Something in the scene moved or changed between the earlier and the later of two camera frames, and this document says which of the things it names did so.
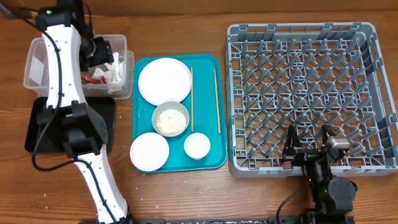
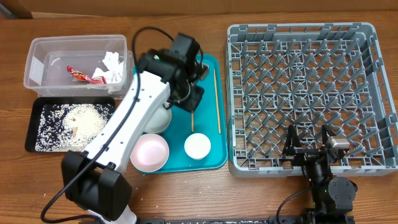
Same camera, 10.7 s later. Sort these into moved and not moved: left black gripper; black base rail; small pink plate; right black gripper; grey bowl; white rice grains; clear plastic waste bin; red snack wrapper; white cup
Moved: left black gripper; grey bowl; white rice grains
Not moved: small pink plate; white cup; clear plastic waste bin; right black gripper; black base rail; red snack wrapper
